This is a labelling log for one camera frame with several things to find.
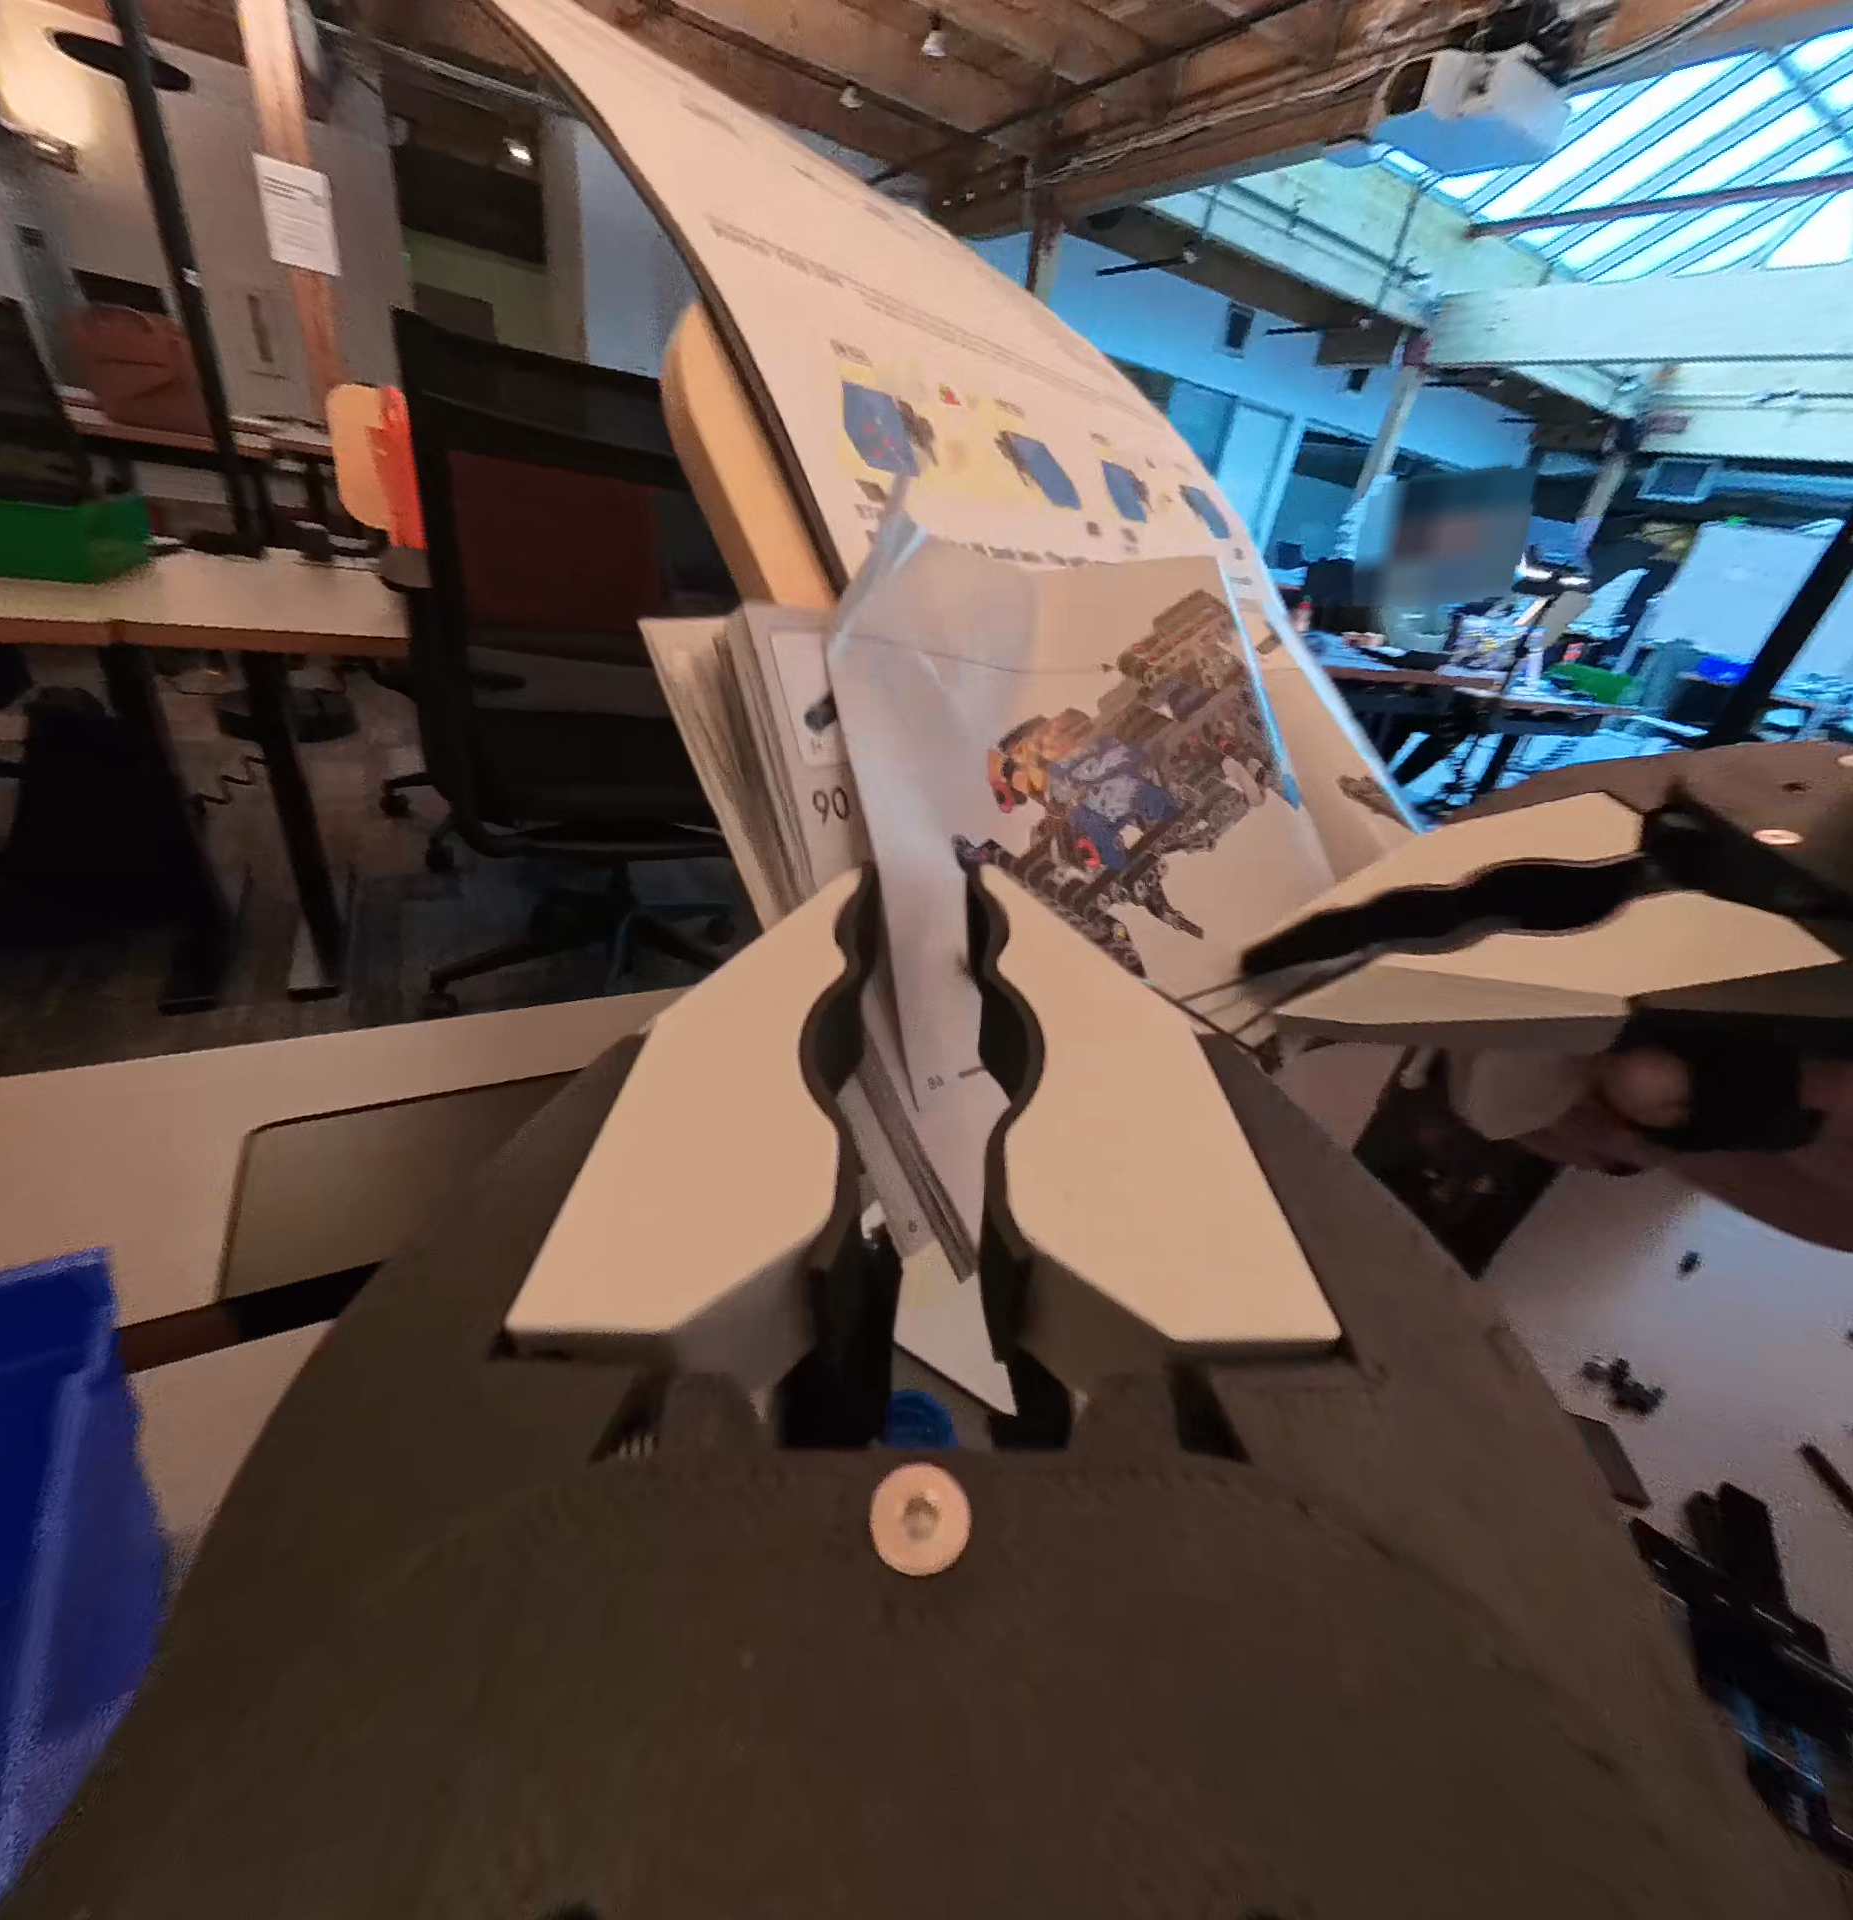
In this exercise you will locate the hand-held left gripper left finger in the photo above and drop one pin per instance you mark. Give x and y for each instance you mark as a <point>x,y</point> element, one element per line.
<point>688,1201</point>

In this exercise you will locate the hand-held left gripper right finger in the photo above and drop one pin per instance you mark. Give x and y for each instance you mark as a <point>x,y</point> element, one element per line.
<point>1166,1201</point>

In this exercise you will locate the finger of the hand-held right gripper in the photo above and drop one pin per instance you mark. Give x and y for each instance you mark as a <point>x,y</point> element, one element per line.
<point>1616,966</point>
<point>1497,838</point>

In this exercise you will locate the instruction book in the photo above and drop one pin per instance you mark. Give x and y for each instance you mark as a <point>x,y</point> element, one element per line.
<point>1015,675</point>

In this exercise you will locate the black blue toy car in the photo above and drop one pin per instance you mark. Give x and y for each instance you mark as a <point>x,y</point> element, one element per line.
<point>1765,1635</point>

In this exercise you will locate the light grey desk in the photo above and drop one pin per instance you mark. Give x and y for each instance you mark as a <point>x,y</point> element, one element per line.
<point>1691,1319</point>

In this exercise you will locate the grey office desk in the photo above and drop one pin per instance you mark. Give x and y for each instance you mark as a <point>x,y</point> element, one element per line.
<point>190,601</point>

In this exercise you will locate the person's right hand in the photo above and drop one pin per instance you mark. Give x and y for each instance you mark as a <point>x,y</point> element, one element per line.
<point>1841,1186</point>

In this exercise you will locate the blue wheel hub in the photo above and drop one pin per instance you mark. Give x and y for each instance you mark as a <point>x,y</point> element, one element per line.
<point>919,1418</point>

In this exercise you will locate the black office chair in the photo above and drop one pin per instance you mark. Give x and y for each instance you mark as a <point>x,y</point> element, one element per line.
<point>566,601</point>

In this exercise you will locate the blue storage bin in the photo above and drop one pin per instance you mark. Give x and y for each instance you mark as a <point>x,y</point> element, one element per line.
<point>40,1500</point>

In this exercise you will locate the orange chair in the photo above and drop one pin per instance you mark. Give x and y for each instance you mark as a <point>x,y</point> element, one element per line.
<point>372,450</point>

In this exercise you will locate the green storage bin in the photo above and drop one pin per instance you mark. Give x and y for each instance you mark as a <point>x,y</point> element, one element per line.
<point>49,533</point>

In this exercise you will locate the white paper sheet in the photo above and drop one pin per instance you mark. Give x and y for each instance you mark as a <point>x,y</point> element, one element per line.
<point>298,212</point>

